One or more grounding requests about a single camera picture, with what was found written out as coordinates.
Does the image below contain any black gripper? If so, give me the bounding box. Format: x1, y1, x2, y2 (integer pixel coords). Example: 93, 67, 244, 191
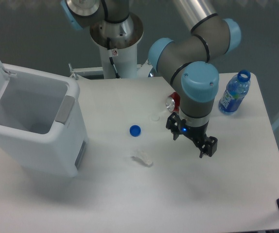
166, 112, 218, 158

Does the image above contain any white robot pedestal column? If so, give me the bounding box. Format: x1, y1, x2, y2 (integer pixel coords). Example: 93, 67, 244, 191
99, 45, 138, 79

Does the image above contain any white trash can body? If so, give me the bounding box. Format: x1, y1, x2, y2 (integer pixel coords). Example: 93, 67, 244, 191
0, 64, 88, 177

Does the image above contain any crushed red soda can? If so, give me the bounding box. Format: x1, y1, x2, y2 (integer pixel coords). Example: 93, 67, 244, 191
165, 92, 180, 113

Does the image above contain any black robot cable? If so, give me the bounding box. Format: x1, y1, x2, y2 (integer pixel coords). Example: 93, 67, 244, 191
106, 37, 121, 79

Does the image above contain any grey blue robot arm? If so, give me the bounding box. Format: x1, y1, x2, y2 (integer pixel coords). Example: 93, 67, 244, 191
61, 0, 241, 156

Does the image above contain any blue plastic drink bottle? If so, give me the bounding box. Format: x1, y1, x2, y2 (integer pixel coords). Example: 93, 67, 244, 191
218, 69, 251, 115

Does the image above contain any blue bottle cap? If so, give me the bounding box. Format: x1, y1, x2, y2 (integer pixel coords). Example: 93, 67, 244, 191
129, 125, 141, 137

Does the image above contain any white metal frame bracket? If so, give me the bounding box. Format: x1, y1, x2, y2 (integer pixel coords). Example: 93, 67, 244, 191
68, 60, 160, 80

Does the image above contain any crumpled white paper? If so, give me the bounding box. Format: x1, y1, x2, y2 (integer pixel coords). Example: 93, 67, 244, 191
131, 150, 153, 167

